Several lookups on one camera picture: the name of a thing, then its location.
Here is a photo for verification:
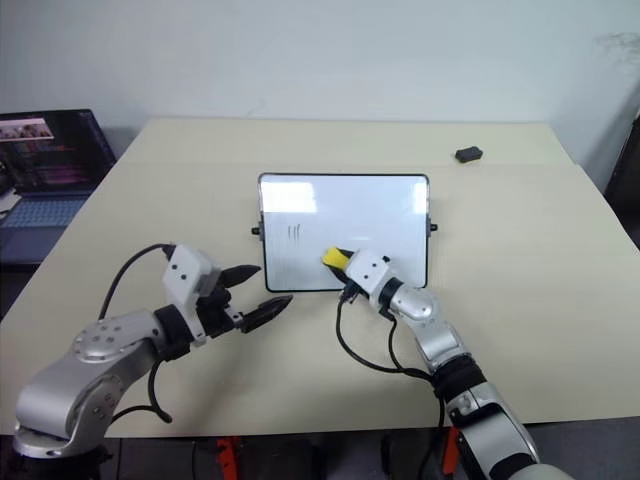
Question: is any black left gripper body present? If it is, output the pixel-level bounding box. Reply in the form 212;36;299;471
196;284;247;341

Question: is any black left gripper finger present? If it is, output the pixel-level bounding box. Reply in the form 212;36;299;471
221;264;263;290
242;295;294;334

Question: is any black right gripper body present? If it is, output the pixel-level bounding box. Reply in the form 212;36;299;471
340;280;370;305

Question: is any yellow whiteboard eraser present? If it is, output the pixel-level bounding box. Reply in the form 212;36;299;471
321;246;351;272

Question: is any black framed whiteboard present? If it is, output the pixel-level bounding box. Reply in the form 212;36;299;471
251;172;439;294

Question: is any orange and black object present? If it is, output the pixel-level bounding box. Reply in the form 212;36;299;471
215;435;242;480
441;427;462;474

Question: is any open laptop computer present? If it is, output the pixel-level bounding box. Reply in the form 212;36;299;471
0;108;118;264

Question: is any dark chair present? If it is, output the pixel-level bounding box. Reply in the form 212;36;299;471
602;112;640;217

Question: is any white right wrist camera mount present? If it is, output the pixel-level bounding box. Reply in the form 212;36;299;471
344;248;397;302

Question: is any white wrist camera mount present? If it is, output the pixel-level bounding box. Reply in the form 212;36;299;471
344;248;397;302
163;244;224;347

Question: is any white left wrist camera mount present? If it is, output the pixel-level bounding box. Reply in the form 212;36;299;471
163;244;224;347

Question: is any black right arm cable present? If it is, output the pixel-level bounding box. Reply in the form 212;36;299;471
335;293;447;432

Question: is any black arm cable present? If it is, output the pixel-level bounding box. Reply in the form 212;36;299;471
98;242;174;424
335;293;447;432

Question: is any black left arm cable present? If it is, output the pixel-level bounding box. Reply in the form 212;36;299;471
98;242;174;424

